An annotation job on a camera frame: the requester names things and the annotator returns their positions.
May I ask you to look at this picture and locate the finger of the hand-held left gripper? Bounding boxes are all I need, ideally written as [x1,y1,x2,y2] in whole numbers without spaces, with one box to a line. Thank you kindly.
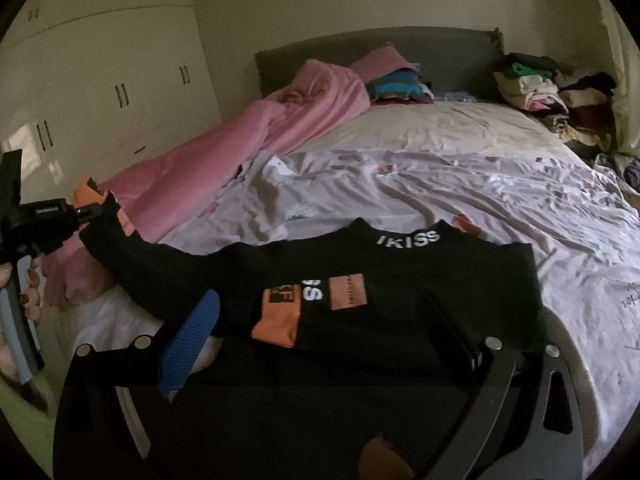
[75,196,121,228]

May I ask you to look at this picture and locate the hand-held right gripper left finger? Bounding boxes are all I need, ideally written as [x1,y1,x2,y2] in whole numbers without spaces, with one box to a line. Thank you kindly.
[52,291,223,480]

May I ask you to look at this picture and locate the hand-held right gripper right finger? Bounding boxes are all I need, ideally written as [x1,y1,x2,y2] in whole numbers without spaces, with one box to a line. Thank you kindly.
[417,289,586,480]

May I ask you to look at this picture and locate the black sweater with orange patches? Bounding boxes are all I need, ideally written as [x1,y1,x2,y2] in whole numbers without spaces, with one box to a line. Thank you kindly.
[72,174,546,480]

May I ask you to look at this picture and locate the pile of folded clothes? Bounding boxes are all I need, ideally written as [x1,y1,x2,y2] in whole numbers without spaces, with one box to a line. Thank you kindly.
[492,52,621,152]

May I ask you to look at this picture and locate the person's left hand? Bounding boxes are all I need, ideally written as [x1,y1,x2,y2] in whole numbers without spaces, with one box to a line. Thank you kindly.
[0,254,47,321]

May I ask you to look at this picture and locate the printed grey bedsheet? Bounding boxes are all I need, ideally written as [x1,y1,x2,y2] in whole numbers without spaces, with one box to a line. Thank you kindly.
[75,147,640,461]

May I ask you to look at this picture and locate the pink blanket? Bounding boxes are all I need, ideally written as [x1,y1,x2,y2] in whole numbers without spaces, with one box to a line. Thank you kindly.
[42,57,372,311]

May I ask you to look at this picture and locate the cream wardrobe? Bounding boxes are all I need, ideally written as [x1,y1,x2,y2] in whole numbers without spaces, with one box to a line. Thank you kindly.
[0,0,223,211]

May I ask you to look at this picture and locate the green cloth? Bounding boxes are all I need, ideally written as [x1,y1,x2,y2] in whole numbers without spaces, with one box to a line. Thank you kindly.
[0,375,57,477]

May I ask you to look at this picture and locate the cream mattress sheet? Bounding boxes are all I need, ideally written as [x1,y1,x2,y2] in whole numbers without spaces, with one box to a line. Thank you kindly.
[285,95,576,162]

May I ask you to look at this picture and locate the blue patterned cloth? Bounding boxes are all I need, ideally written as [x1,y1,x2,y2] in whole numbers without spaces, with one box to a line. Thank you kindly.
[434,91,482,104]

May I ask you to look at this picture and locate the striped folded cloth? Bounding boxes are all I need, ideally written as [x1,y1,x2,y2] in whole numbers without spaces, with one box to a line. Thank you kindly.
[367,70,436,107]

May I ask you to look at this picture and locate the dark grey headboard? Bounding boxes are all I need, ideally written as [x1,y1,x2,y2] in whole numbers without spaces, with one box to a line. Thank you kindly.
[255,26,506,102]

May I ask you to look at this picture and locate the pink pillow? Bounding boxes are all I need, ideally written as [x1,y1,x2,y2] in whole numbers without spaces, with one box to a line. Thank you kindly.
[350,44,422,86]

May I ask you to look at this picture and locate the cream curtain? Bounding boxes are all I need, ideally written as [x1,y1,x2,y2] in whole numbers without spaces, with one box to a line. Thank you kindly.
[595,0,640,157]

